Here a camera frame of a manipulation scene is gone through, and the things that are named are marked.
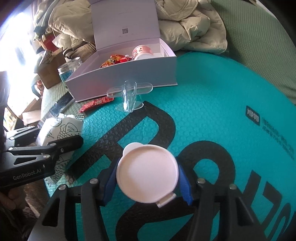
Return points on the brown blanket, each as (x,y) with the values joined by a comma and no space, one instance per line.
(37,196)

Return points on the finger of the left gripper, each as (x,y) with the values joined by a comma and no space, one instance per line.
(51,151)
(26,132)

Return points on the green textured bed cover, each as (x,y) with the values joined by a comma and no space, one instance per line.
(258,40)

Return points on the round white pink lid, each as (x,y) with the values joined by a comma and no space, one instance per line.
(147,174)

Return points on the person's left hand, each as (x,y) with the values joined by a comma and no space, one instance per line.
(15,199)

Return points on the teal foam mat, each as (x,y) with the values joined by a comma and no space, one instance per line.
(222,120)

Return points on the brown quilted cushion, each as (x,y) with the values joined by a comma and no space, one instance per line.
(81,51)

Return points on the lavender open gift box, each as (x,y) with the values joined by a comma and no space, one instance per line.
(119,27)

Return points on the small red snack packet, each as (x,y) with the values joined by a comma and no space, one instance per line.
(125,59)

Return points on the red paper bag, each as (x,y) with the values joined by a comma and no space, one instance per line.
(48,43)

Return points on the red yellow snack bag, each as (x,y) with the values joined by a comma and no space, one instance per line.
(113,59)

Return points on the clear plastic stand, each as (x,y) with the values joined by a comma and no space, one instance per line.
(128,92)

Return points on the white printed snack packet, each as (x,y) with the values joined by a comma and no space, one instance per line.
(53,129)

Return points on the beige padded jacket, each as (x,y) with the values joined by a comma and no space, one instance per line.
(183,25)

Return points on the pink printed paper cup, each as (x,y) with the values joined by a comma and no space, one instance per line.
(142,52)

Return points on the flat red sauce sachet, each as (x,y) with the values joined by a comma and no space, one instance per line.
(95,103)

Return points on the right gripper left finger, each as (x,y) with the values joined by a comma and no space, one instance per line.
(96,193)

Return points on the black smartphone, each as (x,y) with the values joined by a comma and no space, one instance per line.
(59,107)

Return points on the clear glass jar blue label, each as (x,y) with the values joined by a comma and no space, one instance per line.
(68,68)

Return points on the brown cardboard box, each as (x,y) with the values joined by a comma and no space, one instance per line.
(47,67)

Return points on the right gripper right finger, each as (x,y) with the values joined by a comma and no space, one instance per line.
(200,194)

